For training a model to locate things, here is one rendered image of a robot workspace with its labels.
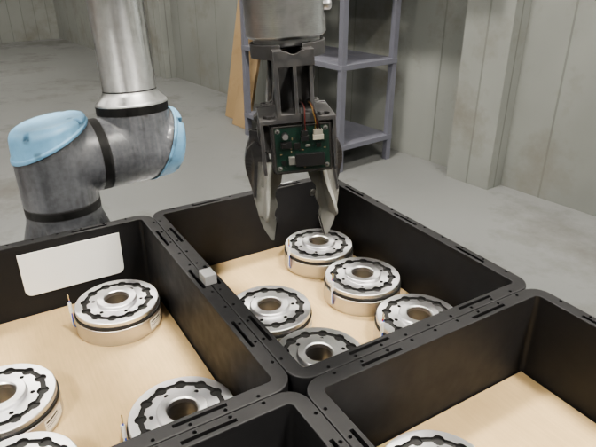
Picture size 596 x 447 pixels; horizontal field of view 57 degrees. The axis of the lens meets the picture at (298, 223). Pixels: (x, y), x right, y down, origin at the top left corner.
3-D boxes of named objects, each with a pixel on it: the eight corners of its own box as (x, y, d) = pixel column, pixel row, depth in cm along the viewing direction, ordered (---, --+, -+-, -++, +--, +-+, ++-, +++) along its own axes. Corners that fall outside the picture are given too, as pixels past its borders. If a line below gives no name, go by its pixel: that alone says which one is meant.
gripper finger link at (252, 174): (239, 196, 59) (250, 114, 55) (239, 191, 60) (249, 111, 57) (284, 200, 59) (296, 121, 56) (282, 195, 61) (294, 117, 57)
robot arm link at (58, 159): (14, 198, 90) (-7, 116, 84) (97, 180, 97) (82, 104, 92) (31, 221, 81) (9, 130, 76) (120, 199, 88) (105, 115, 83)
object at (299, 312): (216, 301, 70) (216, 297, 69) (287, 281, 74) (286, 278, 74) (248, 345, 62) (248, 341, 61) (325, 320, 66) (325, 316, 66)
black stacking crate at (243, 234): (160, 286, 82) (151, 216, 77) (325, 239, 95) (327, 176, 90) (298, 482, 51) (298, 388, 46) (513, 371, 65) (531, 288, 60)
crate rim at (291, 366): (151, 228, 77) (148, 212, 76) (327, 186, 91) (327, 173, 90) (297, 405, 47) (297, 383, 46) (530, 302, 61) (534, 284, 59)
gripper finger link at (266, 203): (249, 256, 57) (261, 172, 53) (247, 231, 62) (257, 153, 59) (278, 259, 57) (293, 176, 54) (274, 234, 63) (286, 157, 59)
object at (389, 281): (309, 275, 75) (309, 271, 75) (363, 253, 81) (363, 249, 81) (361, 308, 68) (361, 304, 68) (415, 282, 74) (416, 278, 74)
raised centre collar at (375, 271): (336, 274, 75) (336, 270, 75) (363, 262, 78) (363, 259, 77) (362, 289, 71) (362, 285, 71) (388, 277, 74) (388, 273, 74)
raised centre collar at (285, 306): (243, 302, 69) (243, 298, 68) (278, 293, 71) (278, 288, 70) (260, 324, 65) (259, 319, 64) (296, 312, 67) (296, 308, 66)
